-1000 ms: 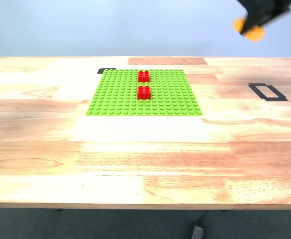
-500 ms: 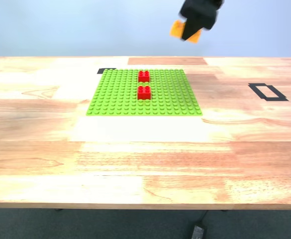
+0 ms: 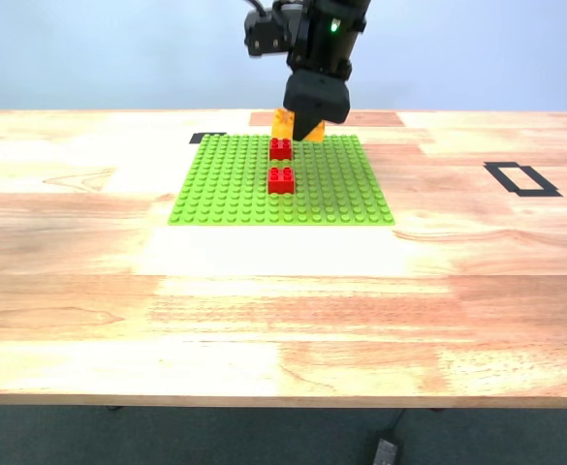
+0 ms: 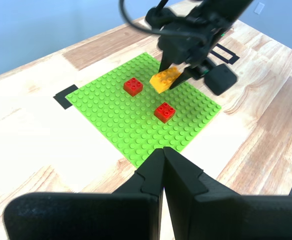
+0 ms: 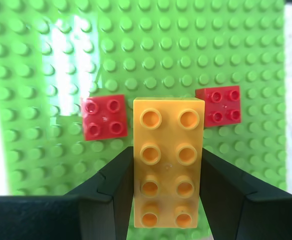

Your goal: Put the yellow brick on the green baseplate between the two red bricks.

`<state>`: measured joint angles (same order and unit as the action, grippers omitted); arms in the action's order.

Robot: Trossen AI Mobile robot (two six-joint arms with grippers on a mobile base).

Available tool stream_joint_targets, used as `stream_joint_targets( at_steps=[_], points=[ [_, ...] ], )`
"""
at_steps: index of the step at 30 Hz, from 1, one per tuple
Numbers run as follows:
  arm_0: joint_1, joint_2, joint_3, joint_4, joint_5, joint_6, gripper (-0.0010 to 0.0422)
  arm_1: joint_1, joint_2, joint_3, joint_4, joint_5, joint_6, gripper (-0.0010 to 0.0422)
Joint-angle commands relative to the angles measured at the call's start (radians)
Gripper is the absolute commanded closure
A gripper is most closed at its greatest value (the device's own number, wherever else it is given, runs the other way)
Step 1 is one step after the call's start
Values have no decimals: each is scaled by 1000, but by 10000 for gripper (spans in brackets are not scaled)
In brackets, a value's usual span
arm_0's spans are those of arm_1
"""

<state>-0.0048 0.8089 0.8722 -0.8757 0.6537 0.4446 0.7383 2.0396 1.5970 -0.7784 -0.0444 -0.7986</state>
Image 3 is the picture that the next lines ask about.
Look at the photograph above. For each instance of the red square toy brick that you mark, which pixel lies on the red square toy brick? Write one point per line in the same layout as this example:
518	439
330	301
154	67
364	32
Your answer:
280	151
281	184

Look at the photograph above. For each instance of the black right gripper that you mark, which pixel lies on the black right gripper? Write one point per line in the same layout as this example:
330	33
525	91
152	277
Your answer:
322	70

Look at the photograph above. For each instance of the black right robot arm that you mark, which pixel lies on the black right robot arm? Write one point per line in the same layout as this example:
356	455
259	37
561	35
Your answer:
331	39

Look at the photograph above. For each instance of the green studded baseplate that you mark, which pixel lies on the green studded baseplate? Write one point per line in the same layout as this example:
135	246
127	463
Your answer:
225	194

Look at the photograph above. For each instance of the black tape corner marker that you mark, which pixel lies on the black tape corner marker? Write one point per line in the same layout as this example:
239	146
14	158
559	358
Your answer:
198	139

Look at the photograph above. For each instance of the yellow long toy brick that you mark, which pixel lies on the yellow long toy brick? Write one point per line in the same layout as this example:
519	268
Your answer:
282	128

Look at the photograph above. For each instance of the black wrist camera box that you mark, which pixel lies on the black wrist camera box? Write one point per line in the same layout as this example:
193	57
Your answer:
263	31

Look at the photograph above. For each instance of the grey power adapter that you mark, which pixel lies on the grey power adapter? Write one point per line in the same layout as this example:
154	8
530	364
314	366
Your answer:
386	453

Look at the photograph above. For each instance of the black tape rectangle outline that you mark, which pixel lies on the black tape rectangle outline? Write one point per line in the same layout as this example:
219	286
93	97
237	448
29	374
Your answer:
503	180

